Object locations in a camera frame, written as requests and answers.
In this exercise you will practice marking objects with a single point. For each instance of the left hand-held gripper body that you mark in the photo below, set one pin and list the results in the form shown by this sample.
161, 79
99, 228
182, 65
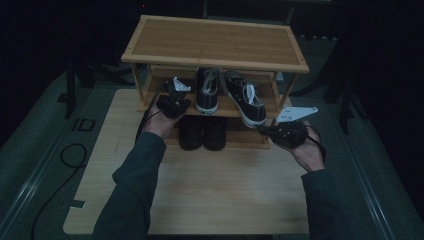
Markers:
170, 106

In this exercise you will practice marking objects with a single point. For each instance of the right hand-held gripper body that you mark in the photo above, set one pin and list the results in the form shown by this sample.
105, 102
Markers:
290, 135

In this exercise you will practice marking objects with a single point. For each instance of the black white canvas sneaker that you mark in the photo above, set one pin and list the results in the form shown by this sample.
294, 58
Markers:
206, 98
240, 96

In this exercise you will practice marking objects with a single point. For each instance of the black leather shoe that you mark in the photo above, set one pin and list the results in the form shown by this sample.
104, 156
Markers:
190, 136
215, 136

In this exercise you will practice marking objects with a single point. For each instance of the wooden three-tier shoe rack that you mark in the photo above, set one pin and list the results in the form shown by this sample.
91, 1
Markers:
213, 43

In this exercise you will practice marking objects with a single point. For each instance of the person's left hand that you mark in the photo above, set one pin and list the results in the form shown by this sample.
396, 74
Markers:
158, 125

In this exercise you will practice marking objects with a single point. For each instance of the person's right hand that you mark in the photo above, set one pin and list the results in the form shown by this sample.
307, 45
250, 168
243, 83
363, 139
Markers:
310, 153

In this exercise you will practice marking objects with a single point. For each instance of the black stand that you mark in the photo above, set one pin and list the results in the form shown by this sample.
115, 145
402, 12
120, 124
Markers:
345, 106
70, 93

